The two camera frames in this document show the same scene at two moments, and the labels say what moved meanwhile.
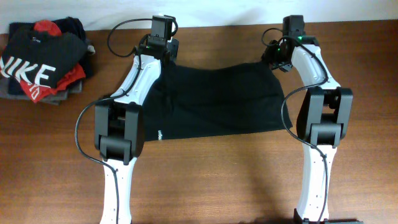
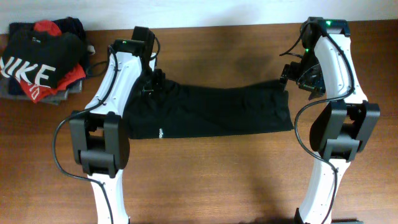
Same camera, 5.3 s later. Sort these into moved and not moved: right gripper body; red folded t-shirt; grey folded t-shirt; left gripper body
Moved: right gripper body; left gripper body
Not moved: grey folded t-shirt; red folded t-shirt
